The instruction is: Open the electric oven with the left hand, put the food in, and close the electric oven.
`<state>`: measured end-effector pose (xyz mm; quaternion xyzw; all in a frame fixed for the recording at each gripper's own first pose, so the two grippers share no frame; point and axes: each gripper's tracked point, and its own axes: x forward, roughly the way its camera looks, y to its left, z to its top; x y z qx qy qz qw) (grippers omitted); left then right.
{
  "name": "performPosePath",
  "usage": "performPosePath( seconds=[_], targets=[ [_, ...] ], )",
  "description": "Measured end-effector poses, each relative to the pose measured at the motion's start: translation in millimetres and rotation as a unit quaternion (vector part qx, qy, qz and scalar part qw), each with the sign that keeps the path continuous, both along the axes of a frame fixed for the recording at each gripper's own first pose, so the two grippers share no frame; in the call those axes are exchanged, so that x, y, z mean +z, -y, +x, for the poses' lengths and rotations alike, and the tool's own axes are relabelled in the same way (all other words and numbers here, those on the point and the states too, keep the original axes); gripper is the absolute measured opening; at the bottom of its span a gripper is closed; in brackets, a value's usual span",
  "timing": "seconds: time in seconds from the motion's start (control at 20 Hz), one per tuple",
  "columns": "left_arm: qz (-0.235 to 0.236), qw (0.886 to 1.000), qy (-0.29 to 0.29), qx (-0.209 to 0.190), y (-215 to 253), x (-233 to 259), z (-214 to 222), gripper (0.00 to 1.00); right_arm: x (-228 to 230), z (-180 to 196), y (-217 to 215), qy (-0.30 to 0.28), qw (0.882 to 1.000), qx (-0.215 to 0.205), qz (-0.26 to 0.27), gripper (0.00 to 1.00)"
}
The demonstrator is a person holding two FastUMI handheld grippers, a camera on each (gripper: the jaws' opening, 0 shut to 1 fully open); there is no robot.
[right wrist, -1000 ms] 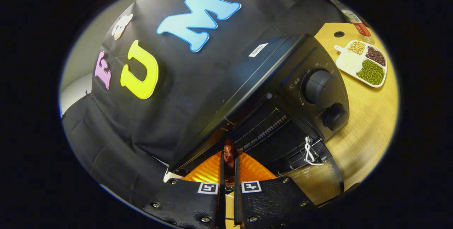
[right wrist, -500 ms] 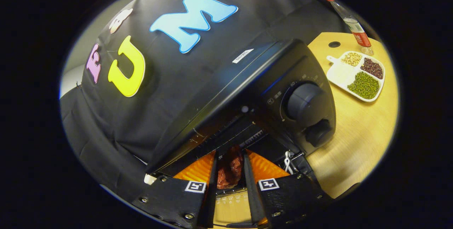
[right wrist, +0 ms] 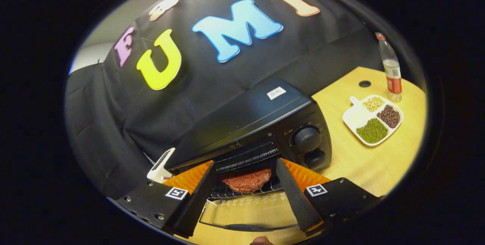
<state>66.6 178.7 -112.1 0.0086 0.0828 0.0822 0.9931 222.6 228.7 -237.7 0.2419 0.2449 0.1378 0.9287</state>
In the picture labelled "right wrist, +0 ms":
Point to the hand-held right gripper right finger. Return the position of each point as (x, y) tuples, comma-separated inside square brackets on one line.
[(297, 199)]

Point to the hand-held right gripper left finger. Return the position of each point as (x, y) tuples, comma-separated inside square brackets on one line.
[(195, 199)]

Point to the red-brown steak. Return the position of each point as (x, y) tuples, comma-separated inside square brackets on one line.
[(246, 181)]

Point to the black electric oven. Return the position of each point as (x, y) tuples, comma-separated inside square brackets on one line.
[(242, 120)]

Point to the white toaster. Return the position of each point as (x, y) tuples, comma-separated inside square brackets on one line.
[(159, 169)]

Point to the white divided dish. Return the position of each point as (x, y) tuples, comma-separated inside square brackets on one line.
[(354, 118)]

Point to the green mung beans pile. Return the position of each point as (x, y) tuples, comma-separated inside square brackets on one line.
[(372, 130)]

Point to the black backdrop cloth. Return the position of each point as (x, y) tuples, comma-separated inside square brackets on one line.
[(113, 124)]

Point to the yellow soybeans pile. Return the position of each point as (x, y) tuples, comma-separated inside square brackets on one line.
[(373, 103)]

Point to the dark red beans pile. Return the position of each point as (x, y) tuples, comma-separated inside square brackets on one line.
[(388, 116)]

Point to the clear bottle with red label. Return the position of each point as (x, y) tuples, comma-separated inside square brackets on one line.
[(392, 71)]

